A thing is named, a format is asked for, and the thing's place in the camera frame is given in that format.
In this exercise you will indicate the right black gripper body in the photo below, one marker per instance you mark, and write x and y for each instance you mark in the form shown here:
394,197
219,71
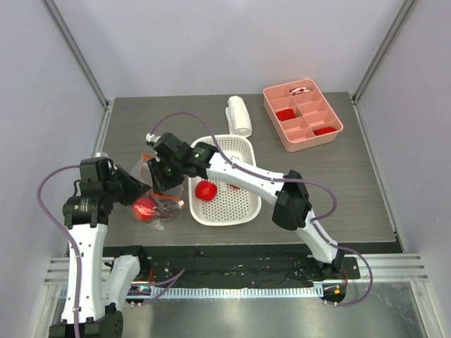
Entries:
163,172

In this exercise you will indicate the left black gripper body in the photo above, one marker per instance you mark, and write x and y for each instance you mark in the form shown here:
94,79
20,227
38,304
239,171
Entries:
110,187

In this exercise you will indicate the clear zip top bag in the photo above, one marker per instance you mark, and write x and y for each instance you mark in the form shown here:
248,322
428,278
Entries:
141,172

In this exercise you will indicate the red fake apple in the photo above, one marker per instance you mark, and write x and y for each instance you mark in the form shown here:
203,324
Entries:
206,190
144,209

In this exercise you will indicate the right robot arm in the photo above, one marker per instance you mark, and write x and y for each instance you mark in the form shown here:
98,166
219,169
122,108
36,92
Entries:
292,210

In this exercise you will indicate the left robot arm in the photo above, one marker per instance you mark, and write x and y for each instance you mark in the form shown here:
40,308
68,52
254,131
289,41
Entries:
94,308

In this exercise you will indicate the dark fake grape bunch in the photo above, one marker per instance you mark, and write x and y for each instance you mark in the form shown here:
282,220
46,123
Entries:
166,208

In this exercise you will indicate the rolled white towel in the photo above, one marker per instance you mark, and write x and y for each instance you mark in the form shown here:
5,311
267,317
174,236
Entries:
238,118

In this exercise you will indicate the white perforated plastic basket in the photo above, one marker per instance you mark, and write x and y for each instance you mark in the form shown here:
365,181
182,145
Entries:
230,206

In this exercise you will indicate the red block in tray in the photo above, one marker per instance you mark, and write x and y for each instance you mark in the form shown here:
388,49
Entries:
285,114

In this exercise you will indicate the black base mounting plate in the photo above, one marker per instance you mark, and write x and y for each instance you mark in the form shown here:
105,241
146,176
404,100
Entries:
254,266

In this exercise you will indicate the pink compartment organizer tray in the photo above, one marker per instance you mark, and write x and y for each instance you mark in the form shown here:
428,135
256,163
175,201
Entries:
312,110

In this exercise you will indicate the red white item in tray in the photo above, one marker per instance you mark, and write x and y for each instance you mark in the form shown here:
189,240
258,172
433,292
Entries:
299,90

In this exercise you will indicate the red block tray front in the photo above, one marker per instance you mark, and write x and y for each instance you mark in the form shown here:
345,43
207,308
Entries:
324,130

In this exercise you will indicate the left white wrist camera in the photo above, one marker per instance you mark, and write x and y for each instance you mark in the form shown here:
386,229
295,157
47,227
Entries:
100,154

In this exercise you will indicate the white slotted cable duct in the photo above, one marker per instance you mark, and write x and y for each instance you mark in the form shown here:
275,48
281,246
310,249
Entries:
205,293

